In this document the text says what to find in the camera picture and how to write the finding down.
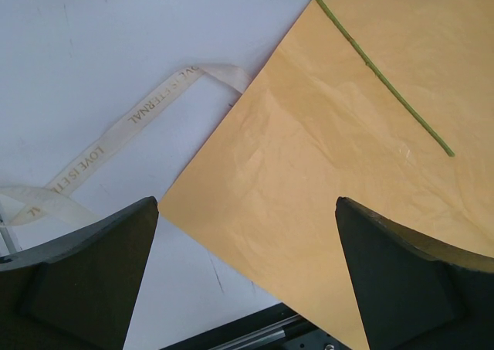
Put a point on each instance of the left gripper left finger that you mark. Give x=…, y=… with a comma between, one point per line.
x=78, y=291

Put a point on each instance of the pink flower stem three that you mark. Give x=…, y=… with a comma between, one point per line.
x=383, y=79

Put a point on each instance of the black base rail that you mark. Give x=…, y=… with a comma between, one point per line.
x=276, y=327

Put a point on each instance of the cream printed ribbon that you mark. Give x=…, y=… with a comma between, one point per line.
x=54, y=199

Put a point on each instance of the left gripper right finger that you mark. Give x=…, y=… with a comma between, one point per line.
x=414, y=291

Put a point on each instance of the orange wrapping paper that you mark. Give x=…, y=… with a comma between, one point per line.
x=316, y=125

